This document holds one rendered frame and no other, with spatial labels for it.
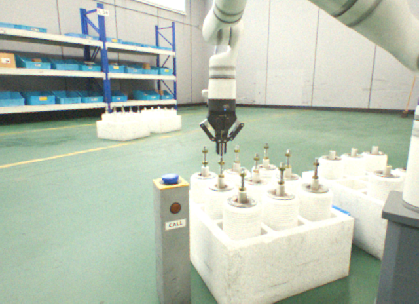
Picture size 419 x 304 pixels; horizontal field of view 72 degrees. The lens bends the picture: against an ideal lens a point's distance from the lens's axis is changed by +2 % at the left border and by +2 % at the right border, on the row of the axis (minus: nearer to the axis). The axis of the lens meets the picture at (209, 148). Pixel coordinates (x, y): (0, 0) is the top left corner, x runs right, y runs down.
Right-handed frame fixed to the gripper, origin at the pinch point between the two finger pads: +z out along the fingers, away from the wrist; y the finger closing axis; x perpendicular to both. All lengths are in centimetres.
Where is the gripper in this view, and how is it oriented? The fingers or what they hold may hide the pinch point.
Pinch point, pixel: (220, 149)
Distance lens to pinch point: 79.9
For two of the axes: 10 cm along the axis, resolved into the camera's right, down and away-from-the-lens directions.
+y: 9.8, -0.3, 1.8
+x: -1.8, -2.1, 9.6
